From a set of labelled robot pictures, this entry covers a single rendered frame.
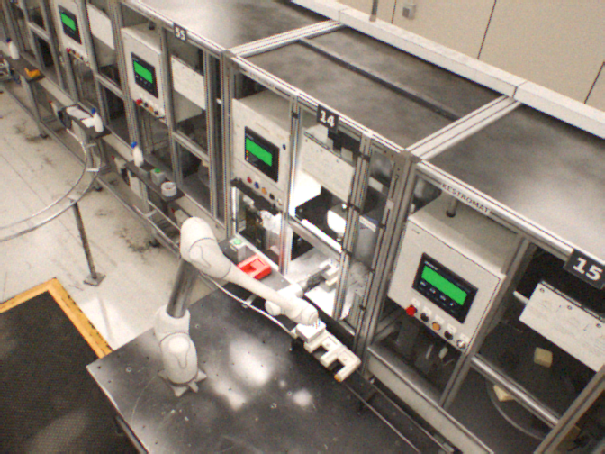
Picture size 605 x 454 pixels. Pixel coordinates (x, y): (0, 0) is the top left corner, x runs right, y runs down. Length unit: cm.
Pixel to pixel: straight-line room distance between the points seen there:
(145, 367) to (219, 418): 49
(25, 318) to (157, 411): 172
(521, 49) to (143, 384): 453
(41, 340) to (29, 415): 56
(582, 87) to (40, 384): 502
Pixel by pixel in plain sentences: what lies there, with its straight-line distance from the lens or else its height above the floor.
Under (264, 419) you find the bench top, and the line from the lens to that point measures 273.
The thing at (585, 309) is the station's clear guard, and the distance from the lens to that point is 191.
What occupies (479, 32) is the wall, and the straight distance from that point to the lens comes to 591.
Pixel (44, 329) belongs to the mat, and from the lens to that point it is 412.
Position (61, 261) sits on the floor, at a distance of 457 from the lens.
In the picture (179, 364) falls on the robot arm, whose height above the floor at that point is 89.
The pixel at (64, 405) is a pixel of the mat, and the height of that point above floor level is 1.
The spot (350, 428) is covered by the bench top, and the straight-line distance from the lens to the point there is 275.
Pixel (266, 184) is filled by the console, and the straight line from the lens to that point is 269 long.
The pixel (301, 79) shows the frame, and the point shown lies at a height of 201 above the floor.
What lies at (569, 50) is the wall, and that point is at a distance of 555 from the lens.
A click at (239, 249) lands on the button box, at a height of 101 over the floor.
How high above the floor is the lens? 308
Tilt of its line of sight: 41 degrees down
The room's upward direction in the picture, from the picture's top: 6 degrees clockwise
